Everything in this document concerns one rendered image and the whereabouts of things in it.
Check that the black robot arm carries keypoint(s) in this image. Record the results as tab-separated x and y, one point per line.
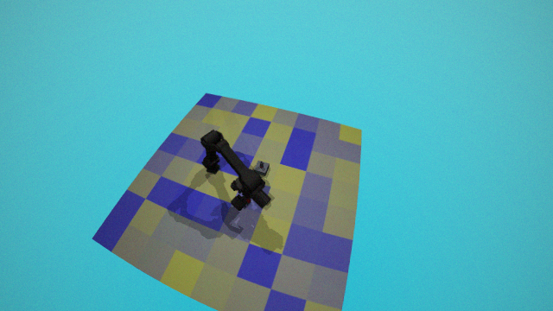
248	179

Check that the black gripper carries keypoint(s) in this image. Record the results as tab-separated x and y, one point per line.
239	202

